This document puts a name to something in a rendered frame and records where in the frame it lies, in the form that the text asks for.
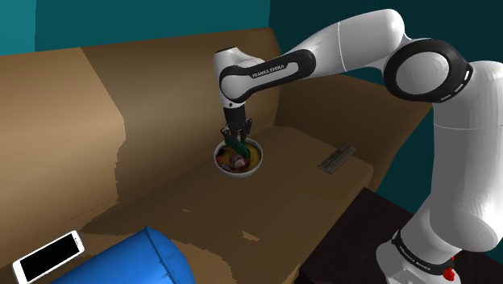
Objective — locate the dark green elongated object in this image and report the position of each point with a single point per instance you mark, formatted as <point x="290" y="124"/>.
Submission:
<point x="242" y="150"/>

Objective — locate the white phone with black screen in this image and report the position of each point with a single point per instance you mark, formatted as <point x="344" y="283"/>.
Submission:
<point x="48" y="257"/>

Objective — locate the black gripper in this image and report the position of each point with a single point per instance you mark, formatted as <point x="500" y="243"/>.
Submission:
<point x="234" y="116"/>

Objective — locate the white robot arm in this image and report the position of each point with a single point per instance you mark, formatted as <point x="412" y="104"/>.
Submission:
<point x="463" y="157"/>

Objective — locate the blue cushion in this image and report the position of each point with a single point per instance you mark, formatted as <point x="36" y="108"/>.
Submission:
<point x="129" y="261"/>

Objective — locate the dark robot stand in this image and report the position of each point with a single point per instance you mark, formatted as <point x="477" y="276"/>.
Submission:
<point x="345" y="244"/>

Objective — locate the grey remote control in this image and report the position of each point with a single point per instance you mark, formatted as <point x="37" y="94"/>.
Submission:
<point x="336" y="159"/>

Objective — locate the white bowl with yellow inside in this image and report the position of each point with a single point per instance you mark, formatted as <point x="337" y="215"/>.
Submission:
<point x="254" y="158"/>

